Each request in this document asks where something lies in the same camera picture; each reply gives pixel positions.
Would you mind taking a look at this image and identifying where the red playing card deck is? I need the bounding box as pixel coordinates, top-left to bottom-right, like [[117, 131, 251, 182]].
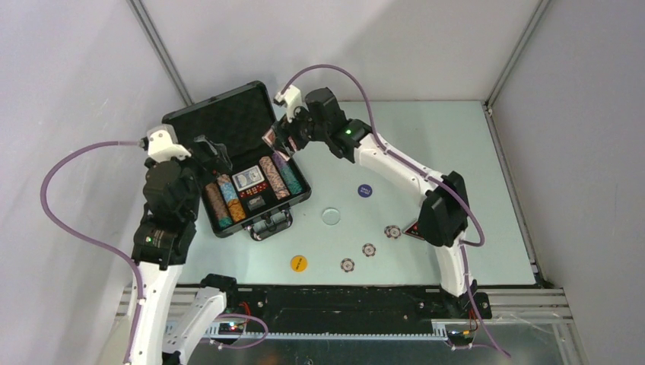
[[262, 126, 294, 161]]

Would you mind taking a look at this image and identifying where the blue playing card deck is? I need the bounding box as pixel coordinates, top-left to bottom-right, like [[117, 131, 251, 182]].
[[231, 165, 265, 192]]

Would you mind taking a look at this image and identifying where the black poker set case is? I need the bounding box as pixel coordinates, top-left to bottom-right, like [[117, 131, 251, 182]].
[[162, 81, 311, 241]]

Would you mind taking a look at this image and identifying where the black triangular all-in marker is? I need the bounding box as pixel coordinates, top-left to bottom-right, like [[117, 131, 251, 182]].
[[403, 221, 424, 240]]

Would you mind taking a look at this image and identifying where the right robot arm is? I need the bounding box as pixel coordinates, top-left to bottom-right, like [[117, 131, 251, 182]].
[[263, 86, 474, 299]]

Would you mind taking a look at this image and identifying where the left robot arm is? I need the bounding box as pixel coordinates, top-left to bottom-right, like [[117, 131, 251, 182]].
[[122, 132, 232, 364]]

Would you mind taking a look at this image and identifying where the purple chip stack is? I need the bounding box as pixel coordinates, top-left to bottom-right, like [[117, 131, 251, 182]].
[[272, 152, 289, 171]]

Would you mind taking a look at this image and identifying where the orange blue chip stack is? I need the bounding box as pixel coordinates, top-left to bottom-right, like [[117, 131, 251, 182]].
[[217, 174, 246, 223]]

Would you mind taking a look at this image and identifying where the pink brown chip stack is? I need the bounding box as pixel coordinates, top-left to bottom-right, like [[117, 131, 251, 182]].
[[259, 156, 290, 199]]

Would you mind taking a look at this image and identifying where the brown teal chip stack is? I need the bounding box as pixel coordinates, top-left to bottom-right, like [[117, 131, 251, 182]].
[[205, 183, 233, 230]]

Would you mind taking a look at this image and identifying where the key in plastic bag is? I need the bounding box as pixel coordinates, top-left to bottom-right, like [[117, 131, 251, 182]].
[[247, 196, 265, 211]]

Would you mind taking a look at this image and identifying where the blue small blind button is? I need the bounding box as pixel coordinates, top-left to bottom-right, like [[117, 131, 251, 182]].
[[357, 184, 373, 198]]

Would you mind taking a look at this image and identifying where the clear round dealer button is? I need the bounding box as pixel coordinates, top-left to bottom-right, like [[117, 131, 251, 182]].
[[321, 208, 342, 226]]

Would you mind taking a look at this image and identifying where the yellow round button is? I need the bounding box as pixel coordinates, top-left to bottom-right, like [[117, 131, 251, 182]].
[[290, 255, 308, 273]]

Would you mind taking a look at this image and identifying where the poker chip middle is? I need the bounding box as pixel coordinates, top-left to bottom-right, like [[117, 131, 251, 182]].
[[361, 243, 377, 257]]

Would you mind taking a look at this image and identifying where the poker chip near triangle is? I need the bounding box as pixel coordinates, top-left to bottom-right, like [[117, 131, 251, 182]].
[[384, 225, 402, 240]]

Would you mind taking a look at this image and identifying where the poker chip lower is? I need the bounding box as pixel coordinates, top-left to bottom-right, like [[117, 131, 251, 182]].
[[340, 258, 355, 273]]

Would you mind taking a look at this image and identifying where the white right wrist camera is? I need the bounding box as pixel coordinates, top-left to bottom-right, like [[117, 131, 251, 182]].
[[273, 85, 305, 122]]

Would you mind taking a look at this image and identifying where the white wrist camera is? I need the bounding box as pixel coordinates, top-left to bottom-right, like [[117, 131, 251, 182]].
[[273, 85, 305, 122], [146, 124, 192, 163]]

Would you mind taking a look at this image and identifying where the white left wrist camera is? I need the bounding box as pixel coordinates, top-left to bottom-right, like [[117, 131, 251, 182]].
[[146, 124, 192, 163]]

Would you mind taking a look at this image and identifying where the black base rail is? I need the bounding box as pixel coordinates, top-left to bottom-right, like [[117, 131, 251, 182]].
[[199, 274, 492, 336]]

